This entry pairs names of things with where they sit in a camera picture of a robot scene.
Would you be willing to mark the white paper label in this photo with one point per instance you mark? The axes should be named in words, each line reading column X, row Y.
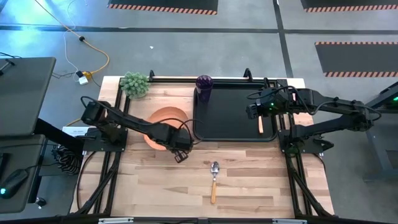
column 73, row 131

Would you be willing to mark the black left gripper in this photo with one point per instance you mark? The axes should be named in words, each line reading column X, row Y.
column 174, row 138

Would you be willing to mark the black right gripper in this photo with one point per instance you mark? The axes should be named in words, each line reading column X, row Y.
column 267, row 102

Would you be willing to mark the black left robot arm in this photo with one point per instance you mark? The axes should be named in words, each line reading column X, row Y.
column 130, row 119

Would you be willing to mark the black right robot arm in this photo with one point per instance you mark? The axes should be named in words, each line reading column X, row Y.
column 329, row 102

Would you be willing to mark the green potted plant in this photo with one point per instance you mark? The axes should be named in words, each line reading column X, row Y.
column 134, row 84

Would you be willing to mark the purple faceted plastic cup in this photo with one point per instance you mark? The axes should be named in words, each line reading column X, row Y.
column 204, row 84

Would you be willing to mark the black computer mouse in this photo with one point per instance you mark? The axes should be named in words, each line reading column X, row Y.
column 14, row 183

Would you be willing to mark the white power adapter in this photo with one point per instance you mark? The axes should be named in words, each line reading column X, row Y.
column 83, row 81

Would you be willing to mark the orange plate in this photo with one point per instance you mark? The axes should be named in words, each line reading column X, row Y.
column 164, row 115

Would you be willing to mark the black desk top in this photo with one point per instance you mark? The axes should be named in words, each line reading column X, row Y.
column 25, row 93
column 18, row 155

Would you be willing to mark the hazard-striped black floor mat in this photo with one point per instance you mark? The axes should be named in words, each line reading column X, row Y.
column 348, row 3
column 161, row 4
column 357, row 57

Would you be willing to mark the black neighbouring rig stand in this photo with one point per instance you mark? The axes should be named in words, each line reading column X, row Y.
column 382, row 140

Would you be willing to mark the black plastic tray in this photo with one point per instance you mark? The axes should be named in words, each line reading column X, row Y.
column 230, row 118

